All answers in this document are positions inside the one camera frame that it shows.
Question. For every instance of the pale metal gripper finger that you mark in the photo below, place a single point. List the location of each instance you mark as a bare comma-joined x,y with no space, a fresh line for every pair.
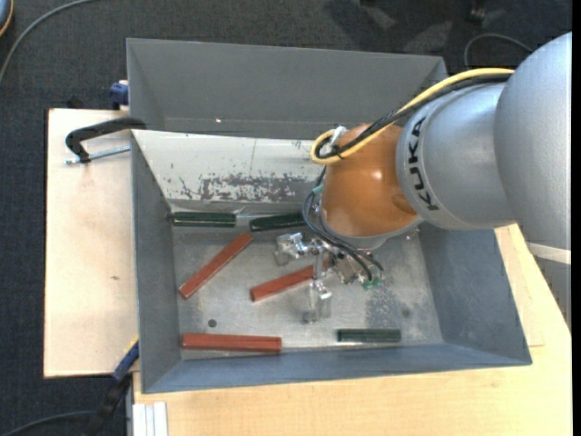
287,249
318,302

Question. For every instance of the dark green flat block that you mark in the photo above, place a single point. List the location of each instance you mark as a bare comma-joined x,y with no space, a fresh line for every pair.
204,219
277,222
368,335

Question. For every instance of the red-brown flat block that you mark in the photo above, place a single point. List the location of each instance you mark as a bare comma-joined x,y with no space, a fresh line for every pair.
215,265
231,342
281,285

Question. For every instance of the grey metal bin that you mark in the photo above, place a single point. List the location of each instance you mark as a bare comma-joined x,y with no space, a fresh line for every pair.
204,84

